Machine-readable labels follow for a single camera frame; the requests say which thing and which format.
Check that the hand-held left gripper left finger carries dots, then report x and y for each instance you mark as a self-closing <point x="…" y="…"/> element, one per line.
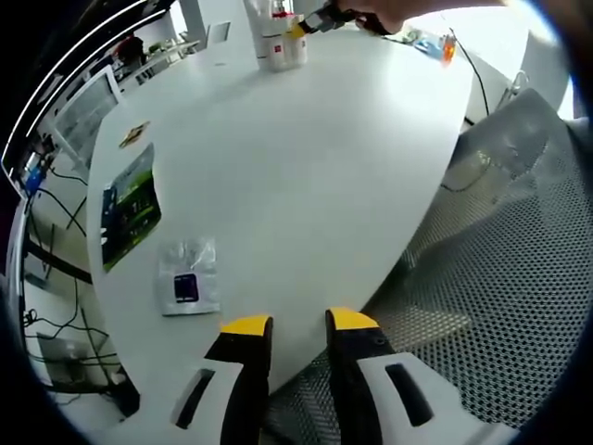
<point x="245" y="371"/>

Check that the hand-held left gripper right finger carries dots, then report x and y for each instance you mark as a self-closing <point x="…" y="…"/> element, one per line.
<point x="352" y="371"/>

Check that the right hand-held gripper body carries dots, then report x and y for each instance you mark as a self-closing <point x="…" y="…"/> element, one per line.
<point x="326" y="16"/>

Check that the white skincare tube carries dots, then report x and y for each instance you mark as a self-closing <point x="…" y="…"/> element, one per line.
<point x="258" y="28"/>

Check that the clear bag with dark card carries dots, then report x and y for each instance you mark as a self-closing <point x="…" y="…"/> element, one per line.
<point x="187" y="287"/>

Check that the green black packet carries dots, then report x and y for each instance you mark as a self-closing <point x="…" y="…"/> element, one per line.
<point x="132" y="208"/>

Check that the brown snack wrapper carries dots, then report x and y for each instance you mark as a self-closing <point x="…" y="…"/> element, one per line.
<point x="134" y="135"/>

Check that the small orange bottle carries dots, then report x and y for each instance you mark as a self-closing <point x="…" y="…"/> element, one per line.
<point x="448" y="48"/>

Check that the person's right hand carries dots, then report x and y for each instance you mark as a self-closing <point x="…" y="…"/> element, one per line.
<point x="394" y="14"/>

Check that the small white chair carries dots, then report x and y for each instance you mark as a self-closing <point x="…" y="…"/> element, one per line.
<point x="218" y="33"/>

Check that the blue plastic packet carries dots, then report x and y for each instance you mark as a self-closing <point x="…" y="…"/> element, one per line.
<point x="426" y="45"/>

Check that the grey mesh office chair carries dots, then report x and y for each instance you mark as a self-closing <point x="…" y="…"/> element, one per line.
<point x="486" y="278"/>

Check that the grey floor box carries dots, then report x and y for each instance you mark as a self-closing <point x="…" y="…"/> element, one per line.
<point x="65" y="357"/>

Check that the black-legged standing desk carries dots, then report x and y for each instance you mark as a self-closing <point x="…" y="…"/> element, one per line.
<point x="60" y="264"/>

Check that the white mesh-back chair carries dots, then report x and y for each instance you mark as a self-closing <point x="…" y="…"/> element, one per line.
<point x="85" y="111"/>

